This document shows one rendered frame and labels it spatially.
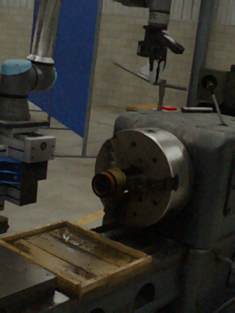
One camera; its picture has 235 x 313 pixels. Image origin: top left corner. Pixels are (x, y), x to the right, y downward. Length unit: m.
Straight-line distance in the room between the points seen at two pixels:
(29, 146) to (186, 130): 0.58
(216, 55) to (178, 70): 1.04
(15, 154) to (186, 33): 10.51
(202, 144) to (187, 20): 10.69
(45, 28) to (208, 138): 0.82
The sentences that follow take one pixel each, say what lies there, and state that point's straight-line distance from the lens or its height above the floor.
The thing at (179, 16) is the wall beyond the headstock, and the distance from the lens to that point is 12.32.
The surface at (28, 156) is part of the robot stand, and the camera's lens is 1.80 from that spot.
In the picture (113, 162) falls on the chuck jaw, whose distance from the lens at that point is 1.47.
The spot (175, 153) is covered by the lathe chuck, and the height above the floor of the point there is 1.19.
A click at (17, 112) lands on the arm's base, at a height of 1.20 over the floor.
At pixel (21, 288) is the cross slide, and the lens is 1.04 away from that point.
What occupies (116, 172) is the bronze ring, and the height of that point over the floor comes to 1.12.
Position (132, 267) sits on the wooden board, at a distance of 1.35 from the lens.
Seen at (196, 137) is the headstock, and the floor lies 1.23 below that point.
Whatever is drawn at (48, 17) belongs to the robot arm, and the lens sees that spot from 1.99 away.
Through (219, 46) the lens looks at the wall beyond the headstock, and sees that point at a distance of 11.85.
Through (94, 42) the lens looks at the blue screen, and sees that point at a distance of 6.36.
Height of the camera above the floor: 1.47
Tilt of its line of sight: 12 degrees down
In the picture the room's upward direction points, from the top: 7 degrees clockwise
